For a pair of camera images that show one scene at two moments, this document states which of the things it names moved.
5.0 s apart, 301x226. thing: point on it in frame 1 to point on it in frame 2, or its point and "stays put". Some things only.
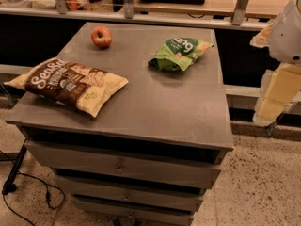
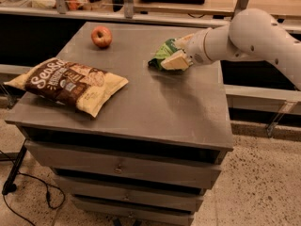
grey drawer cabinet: x=149 y=157 stays put
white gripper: x=286 y=38 to x=196 y=48
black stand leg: x=9 y=185 stays put
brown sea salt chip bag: x=91 y=90 stays put
